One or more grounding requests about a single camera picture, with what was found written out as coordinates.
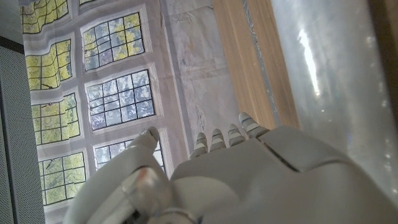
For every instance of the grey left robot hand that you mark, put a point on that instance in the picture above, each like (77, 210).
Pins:
(248, 186)

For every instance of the cling film roll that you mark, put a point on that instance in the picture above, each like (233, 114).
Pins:
(335, 77)

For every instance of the printed window backdrop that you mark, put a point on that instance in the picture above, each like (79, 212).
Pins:
(118, 93)

